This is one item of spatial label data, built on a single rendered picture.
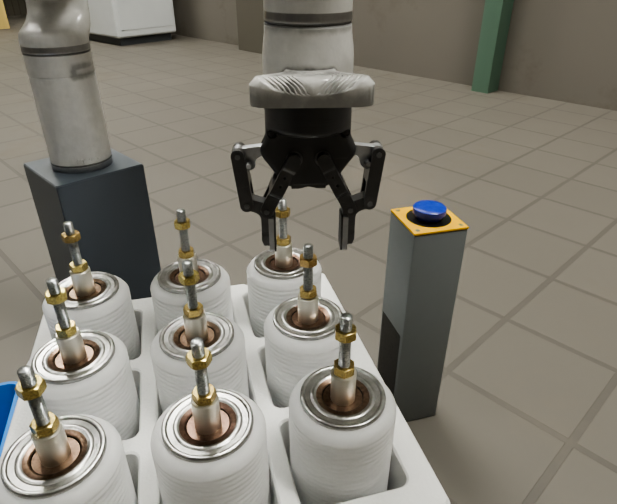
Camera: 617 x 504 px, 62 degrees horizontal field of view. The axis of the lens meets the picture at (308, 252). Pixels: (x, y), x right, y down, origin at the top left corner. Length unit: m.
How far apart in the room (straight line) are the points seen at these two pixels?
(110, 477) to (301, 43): 0.36
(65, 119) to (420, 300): 0.57
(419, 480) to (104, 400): 0.30
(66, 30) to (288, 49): 0.48
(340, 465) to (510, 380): 0.49
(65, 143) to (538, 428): 0.81
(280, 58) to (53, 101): 0.49
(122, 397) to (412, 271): 0.35
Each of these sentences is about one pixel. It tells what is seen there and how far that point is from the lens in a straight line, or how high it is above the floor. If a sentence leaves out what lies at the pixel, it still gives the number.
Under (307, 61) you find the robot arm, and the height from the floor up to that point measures 0.52.
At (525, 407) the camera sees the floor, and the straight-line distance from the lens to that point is 0.87.
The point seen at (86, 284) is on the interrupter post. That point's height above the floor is 0.27.
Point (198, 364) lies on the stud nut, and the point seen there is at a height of 0.32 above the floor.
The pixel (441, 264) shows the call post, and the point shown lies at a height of 0.27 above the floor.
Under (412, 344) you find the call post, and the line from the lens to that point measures 0.69.
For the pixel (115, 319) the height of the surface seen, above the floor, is 0.23.
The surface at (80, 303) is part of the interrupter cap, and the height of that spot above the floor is 0.25.
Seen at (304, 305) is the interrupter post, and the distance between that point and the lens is 0.53.
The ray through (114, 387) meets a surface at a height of 0.23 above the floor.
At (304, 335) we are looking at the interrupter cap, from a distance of 0.53.
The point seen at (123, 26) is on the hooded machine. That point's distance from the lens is 4.46.
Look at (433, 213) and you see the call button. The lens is 0.62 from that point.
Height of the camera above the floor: 0.59
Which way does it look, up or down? 30 degrees down
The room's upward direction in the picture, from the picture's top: straight up
